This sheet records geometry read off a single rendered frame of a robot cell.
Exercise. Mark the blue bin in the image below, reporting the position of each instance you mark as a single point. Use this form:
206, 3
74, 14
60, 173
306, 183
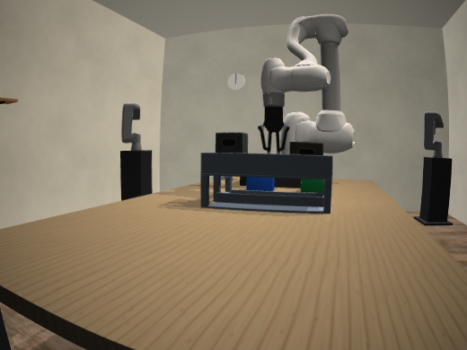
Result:
260, 184

